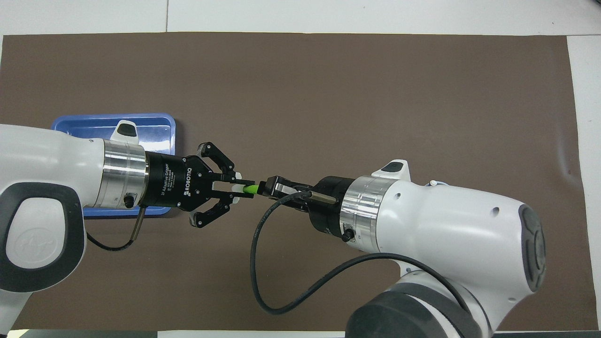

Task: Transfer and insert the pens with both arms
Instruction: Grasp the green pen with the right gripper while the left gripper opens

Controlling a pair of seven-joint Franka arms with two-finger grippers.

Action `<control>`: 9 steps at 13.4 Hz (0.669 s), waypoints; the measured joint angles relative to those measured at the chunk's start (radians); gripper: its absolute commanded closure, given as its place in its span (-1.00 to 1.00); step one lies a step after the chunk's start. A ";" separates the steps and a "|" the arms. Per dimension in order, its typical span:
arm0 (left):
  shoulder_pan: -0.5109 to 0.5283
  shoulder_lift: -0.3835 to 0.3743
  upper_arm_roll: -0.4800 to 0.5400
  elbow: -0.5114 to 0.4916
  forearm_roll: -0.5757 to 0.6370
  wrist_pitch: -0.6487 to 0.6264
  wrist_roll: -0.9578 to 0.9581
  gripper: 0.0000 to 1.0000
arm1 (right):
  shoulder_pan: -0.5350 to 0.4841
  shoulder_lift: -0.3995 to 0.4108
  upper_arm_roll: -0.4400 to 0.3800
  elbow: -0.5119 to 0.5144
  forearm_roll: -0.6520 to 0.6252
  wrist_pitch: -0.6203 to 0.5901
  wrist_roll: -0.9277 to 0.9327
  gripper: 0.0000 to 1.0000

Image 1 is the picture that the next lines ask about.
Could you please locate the brown table mat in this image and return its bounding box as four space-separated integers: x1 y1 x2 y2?
0 32 599 332

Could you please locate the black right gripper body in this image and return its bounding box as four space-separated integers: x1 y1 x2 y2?
307 176 361 243

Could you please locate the blue plastic tray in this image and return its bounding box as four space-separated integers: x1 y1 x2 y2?
50 113 177 217

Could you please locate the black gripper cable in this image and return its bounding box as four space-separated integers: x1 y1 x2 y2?
250 190 471 315
85 206 145 252

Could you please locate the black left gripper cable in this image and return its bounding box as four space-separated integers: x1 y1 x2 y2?
85 206 145 252

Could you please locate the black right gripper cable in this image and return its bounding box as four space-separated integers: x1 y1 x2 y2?
250 190 471 315

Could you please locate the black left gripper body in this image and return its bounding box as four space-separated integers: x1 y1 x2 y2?
143 153 215 213

